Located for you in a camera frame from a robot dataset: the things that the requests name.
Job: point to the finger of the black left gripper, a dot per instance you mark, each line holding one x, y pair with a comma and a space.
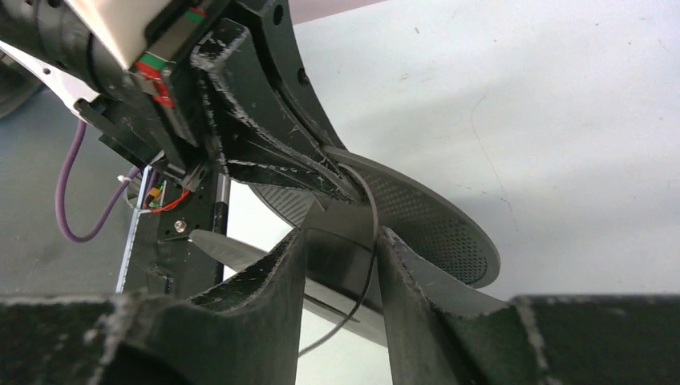
257, 139
272, 27

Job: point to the black cable spool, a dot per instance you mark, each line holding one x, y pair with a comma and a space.
426, 222

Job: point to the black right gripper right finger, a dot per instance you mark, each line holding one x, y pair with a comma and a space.
520, 335

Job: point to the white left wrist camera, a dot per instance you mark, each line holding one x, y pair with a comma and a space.
129, 30

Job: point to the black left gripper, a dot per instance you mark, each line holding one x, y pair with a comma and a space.
150, 111

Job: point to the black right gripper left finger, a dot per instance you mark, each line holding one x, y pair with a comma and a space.
159, 329

